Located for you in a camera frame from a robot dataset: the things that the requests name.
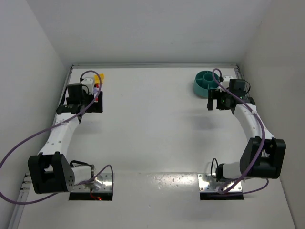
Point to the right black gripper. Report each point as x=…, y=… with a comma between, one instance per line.
x=213, y=99

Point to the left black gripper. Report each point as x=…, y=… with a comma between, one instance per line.
x=97, y=102

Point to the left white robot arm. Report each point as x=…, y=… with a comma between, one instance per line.
x=49, y=169

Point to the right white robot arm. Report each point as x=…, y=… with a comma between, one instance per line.
x=264, y=154

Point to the yellow lego brick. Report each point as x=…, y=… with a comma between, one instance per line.
x=99, y=79

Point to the teal divided round container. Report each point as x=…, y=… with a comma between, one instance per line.
x=203, y=82

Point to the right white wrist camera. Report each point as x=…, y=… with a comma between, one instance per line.
x=225, y=80

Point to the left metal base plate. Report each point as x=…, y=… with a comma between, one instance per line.
x=101, y=184

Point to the metal base plate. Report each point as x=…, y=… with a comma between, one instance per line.
x=208, y=184
x=101, y=184

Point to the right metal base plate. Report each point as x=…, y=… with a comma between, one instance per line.
x=208, y=184

